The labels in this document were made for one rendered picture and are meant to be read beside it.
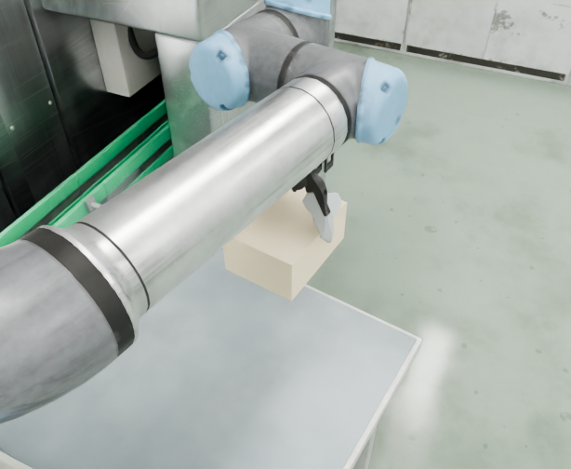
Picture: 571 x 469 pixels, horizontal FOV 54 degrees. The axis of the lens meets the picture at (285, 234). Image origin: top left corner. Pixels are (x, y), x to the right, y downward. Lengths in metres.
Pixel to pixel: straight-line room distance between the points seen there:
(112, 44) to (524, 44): 2.91
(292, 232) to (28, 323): 0.54
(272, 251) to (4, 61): 0.71
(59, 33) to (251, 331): 0.75
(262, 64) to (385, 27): 3.43
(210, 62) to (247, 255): 0.32
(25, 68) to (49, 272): 0.98
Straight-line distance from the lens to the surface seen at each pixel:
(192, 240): 0.38
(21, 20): 1.28
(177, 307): 1.22
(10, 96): 1.28
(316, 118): 0.47
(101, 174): 1.33
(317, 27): 0.67
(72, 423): 1.12
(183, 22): 1.08
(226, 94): 0.58
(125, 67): 1.40
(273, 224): 0.82
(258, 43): 0.59
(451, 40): 3.91
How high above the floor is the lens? 1.67
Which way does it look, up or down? 43 degrees down
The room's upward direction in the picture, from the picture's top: straight up
